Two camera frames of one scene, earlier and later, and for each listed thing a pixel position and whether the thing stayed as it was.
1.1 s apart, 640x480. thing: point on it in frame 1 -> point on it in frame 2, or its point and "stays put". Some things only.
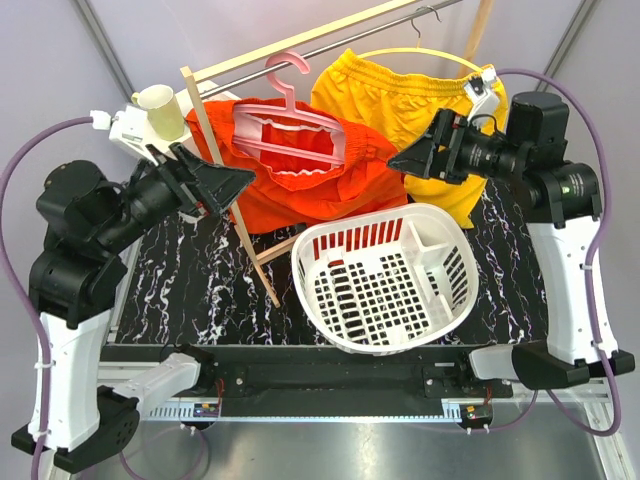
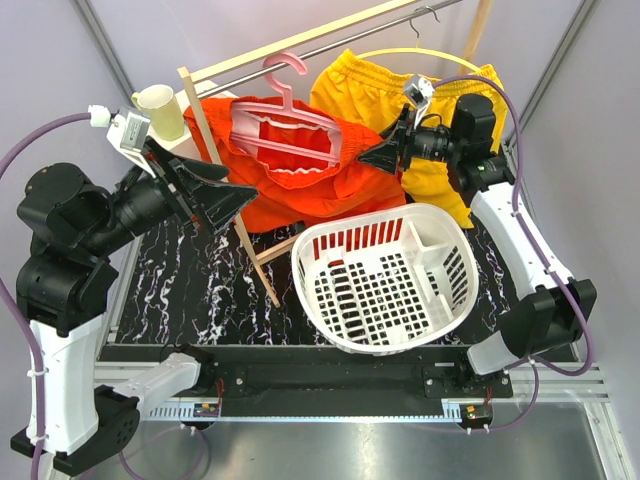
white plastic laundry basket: (387, 279) stays put
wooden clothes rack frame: (477, 17) stays put
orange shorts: (308, 165) stays put
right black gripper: (449, 128) -> (384, 157)
